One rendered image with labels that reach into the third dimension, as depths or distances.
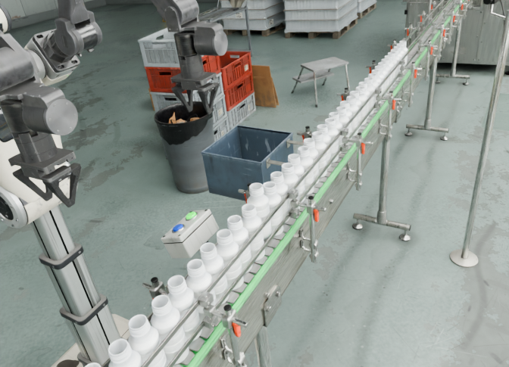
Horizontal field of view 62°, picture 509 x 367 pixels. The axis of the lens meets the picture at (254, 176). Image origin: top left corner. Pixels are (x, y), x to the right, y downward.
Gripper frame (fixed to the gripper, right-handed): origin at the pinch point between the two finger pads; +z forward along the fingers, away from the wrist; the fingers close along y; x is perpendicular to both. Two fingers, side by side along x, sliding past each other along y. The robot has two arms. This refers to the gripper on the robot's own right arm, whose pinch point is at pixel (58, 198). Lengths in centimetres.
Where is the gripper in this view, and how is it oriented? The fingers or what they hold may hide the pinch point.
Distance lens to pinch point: 86.6
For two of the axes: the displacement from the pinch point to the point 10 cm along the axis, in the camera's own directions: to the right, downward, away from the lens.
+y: 8.7, 1.6, -4.7
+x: 4.8, -4.9, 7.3
